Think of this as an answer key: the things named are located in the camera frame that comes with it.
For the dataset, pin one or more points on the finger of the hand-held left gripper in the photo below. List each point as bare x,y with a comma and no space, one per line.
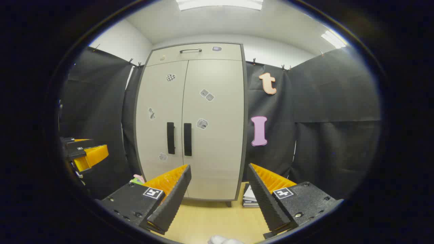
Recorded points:
73,139
96,154

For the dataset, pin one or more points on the small ceiling light panel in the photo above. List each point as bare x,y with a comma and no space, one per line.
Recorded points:
334,40

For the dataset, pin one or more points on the stack of books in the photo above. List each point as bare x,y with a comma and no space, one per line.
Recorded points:
250,198

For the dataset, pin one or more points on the black backdrop cloth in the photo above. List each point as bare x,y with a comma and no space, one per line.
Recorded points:
322,101
98,101

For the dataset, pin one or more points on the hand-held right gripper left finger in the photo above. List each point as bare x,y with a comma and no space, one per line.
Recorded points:
173,203

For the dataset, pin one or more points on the pink and green small item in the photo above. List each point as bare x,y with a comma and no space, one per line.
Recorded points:
139,178

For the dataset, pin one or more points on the grey double-door shoe cabinet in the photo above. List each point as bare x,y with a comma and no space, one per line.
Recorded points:
203,56

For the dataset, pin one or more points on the grey cabinet door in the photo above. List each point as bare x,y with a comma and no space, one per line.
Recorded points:
220,152
159,101

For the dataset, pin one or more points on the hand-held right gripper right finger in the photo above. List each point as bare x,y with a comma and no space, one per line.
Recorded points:
266,203

